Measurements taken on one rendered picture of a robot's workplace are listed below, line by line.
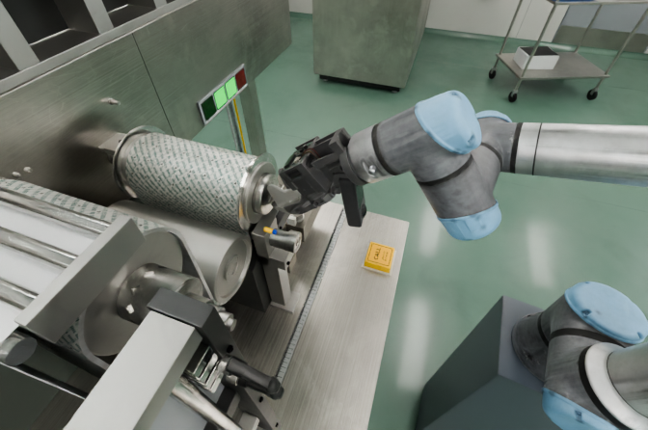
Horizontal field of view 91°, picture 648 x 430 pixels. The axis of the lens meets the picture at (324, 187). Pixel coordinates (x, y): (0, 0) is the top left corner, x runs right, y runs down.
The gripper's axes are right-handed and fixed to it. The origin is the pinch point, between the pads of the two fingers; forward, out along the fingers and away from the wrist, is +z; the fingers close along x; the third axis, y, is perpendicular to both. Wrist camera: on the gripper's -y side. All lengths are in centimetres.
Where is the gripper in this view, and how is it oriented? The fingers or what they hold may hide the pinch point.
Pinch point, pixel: (282, 202)
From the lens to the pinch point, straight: 60.2
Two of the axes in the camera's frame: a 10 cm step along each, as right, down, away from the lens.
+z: -7.3, 2.7, 6.3
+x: -3.3, 6.7, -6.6
